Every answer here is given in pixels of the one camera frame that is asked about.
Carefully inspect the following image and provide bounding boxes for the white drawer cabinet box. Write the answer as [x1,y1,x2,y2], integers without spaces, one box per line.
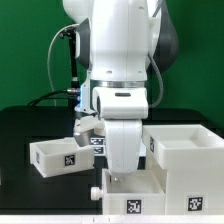
[142,124,224,215]

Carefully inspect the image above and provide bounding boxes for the grey camera cable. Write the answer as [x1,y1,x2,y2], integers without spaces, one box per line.
[146,0,166,109]

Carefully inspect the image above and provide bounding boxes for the black base cables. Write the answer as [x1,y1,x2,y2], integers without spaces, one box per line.
[26,87,82,108]

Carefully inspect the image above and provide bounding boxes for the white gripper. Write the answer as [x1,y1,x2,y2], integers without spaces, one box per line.
[103,118,144,184]

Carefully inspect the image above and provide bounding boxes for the white drawer tray front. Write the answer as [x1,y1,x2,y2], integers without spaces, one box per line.
[91,169,165,215]

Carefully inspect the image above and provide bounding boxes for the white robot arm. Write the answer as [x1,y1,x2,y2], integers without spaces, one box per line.
[62,0,178,179]

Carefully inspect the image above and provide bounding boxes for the white drawer tray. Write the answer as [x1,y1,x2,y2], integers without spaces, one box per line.
[30,137,94,178]
[91,169,165,215]

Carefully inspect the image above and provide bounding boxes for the white fiducial marker sheet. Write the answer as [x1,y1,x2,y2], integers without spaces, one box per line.
[89,137,148,158]

